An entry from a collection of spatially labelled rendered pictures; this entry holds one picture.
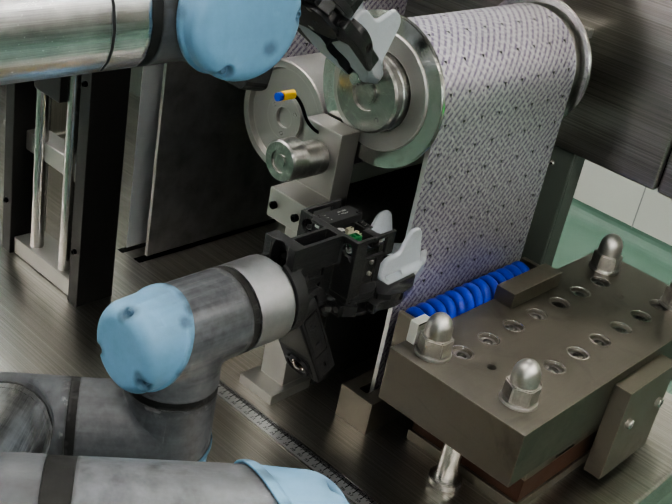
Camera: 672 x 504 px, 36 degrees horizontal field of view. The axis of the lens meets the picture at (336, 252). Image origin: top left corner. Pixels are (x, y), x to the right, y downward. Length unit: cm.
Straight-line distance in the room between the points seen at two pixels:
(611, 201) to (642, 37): 279
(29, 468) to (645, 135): 89
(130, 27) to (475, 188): 58
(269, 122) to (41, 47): 58
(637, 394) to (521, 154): 27
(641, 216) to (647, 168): 271
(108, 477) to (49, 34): 22
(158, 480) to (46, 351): 70
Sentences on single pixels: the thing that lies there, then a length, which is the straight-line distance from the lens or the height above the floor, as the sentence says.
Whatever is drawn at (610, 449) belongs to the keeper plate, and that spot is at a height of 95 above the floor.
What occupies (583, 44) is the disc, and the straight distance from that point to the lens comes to 115.
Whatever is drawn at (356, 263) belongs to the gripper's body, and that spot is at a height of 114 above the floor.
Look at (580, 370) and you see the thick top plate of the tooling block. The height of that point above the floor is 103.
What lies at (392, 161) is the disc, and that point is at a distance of 98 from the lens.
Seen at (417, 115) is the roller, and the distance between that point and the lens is 95.
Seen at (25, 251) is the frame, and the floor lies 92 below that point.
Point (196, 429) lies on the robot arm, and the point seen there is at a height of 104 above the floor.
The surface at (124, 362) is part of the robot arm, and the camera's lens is 80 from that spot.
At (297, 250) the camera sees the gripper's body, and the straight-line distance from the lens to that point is 85.
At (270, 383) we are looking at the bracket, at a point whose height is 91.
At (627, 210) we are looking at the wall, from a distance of 395.
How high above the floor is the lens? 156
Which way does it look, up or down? 28 degrees down
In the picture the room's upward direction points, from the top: 11 degrees clockwise
